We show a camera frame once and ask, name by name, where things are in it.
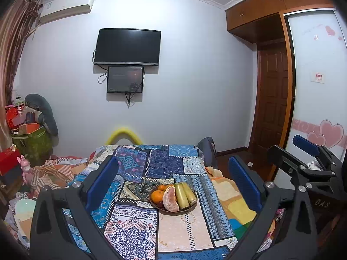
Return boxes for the short sugarcane piece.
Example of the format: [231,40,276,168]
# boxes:
[182,182,197,206]

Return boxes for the large orange with sticker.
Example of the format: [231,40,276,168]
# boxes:
[151,190,164,204]

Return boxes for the small dark red date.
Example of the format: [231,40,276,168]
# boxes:
[157,201,164,208]

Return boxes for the long sugarcane piece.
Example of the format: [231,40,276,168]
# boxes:
[174,183,189,210]

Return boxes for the round orange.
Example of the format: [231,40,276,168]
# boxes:
[158,185,166,191]

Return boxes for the peeled pomelo wedge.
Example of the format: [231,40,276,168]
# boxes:
[162,185,179,213]

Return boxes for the brown wooden door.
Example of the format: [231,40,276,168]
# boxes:
[247,39,290,174]

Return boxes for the colourful fleece blanket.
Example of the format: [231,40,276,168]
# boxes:
[205,167,256,241]

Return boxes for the pink rabbit toy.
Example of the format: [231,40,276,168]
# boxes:
[17,154,34,186]

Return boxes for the red gift box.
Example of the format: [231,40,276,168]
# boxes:
[0,148,21,176]

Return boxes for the dark backpack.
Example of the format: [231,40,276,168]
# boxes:
[197,137,218,169]

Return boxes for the green storage box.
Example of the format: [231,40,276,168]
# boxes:
[12,126,53,166]

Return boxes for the white sliding wardrobe door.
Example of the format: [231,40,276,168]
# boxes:
[284,9,346,164]

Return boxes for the purple round plate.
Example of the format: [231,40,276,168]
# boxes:
[148,182,198,215]

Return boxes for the blue patchwork bedsheet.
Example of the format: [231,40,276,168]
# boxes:
[60,145,238,259]

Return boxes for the yellow foam tube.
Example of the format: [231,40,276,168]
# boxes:
[105,127,142,145]

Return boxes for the grey plush toy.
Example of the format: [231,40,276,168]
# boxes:
[25,93,58,137]

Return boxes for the wooden overhead cabinet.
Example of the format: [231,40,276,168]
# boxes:
[226,0,334,44]

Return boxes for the striped pink curtain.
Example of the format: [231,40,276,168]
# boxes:
[1,0,41,151]

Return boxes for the white air conditioner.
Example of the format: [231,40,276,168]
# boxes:
[39,0,95,24]

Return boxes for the small black wall monitor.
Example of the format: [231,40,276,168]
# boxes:
[106,66,144,93]

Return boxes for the black wall television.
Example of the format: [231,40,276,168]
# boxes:
[94,28,161,66]

